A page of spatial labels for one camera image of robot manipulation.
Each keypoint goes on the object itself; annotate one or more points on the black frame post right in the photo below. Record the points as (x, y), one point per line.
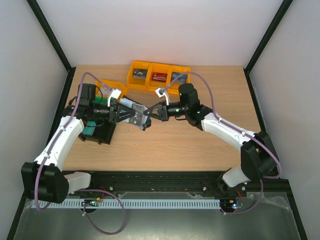
(276, 20)

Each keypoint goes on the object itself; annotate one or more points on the teal VIP card stack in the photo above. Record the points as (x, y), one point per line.
(89, 128)

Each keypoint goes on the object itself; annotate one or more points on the grey VIP card stack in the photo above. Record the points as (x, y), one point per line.
(139, 73)

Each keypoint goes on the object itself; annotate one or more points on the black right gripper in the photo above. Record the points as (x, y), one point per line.
(163, 111)

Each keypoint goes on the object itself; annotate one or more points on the red VIP card stack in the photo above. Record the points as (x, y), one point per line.
(159, 77)

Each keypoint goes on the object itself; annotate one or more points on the yellow bin with red cards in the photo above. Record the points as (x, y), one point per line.
(156, 67)

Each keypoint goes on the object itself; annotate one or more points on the yellow bin with blue cards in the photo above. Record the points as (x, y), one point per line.
(173, 87)

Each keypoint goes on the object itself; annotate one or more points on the black frame post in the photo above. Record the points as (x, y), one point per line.
(42, 20)
(276, 20)

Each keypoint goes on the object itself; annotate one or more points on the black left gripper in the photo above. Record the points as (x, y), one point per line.
(115, 117)

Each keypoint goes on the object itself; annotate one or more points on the green plastic bin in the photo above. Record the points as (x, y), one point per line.
(102, 101)

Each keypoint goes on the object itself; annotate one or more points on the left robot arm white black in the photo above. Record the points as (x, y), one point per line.
(43, 179)

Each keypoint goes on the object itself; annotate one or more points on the white slotted cable duct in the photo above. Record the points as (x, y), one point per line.
(203, 204)

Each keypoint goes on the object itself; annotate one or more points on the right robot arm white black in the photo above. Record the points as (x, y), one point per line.
(257, 153)

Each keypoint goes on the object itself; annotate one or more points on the black leather card holder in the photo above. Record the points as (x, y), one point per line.
(128, 102)

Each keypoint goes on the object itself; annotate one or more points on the yellow bin near green bin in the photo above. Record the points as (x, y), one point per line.
(104, 92)

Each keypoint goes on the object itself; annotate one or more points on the black frame post left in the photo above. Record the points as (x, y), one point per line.
(42, 20)

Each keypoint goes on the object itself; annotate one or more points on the blue VIP card stack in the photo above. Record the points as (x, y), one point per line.
(179, 78)

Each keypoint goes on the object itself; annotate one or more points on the yellow bin with grey cards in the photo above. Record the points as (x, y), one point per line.
(137, 84)

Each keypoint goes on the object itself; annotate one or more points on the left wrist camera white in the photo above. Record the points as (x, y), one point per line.
(115, 93)

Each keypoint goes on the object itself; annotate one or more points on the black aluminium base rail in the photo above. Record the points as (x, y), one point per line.
(204, 183)

